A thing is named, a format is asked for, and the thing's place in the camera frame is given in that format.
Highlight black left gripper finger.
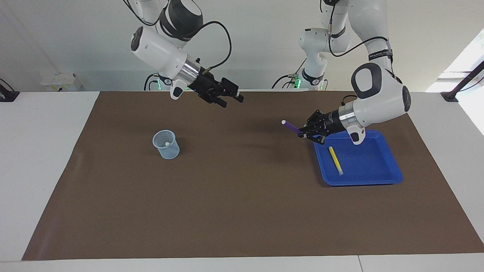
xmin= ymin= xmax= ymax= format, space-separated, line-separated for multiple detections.
xmin=304 ymin=110 xmax=323 ymax=131
xmin=298 ymin=131 xmax=326 ymax=145

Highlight purple pen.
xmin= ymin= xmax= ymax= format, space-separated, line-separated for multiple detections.
xmin=281 ymin=120 xmax=303 ymax=136

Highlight yellow pen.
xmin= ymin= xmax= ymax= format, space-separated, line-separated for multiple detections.
xmin=328 ymin=146 xmax=344 ymax=175

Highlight blue plastic tray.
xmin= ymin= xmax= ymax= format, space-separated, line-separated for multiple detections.
xmin=312 ymin=130 xmax=403 ymax=187

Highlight translucent plastic cup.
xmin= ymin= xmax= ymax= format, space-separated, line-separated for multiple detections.
xmin=152 ymin=130 xmax=180 ymax=160

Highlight brown table mat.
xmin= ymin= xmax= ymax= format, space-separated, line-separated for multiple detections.
xmin=22 ymin=91 xmax=484 ymax=261

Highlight black clamp stand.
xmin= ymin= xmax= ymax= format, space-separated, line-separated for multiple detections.
xmin=441 ymin=60 xmax=484 ymax=103
xmin=0 ymin=78 xmax=20 ymax=102

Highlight white power strip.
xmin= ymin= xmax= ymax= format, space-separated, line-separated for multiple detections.
xmin=40 ymin=74 xmax=82 ymax=92

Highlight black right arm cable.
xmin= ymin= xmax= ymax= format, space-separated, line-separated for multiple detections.
xmin=202 ymin=21 xmax=232 ymax=74

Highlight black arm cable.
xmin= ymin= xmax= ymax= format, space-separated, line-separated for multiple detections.
xmin=202 ymin=21 xmax=232 ymax=74
xmin=327 ymin=0 xmax=394 ymax=61

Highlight black base cable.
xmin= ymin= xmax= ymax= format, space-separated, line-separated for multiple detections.
xmin=144 ymin=73 xmax=159 ymax=91
xmin=271 ymin=59 xmax=307 ymax=89

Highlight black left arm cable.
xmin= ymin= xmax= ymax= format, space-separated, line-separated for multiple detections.
xmin=327 ymin=0 xmax=394 ymax=61

